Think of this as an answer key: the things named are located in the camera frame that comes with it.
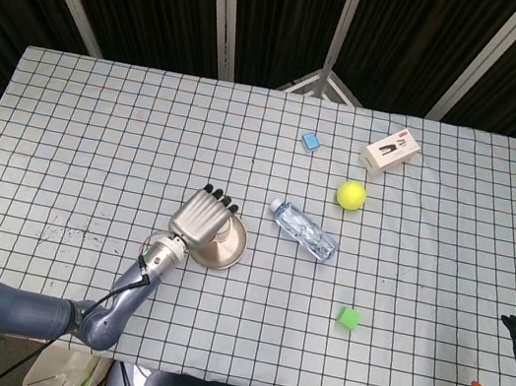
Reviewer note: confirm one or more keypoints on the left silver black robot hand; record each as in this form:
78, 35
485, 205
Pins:
198, 220

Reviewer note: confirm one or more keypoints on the round stainless steel plate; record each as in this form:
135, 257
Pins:
233, 248

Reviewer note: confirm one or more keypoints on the left blue grey robot arm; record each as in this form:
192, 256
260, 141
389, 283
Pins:
18, 306

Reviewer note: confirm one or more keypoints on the clear plastic water bottle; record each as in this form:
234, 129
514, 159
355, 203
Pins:
303, 233

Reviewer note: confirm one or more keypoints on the light blue checkered tablecloth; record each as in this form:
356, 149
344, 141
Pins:
95, 149

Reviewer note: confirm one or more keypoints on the small blue white eraser block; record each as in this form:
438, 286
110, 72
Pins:
311, 141

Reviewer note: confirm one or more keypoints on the yellow tennis ball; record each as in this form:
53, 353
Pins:
351, 195

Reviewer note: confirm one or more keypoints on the green foam cube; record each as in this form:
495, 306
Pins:
349, 318

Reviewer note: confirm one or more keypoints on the white cardboard product box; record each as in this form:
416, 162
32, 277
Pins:
390, 151

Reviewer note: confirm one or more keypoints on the white triangular frame brace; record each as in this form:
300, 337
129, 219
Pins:
304, 83

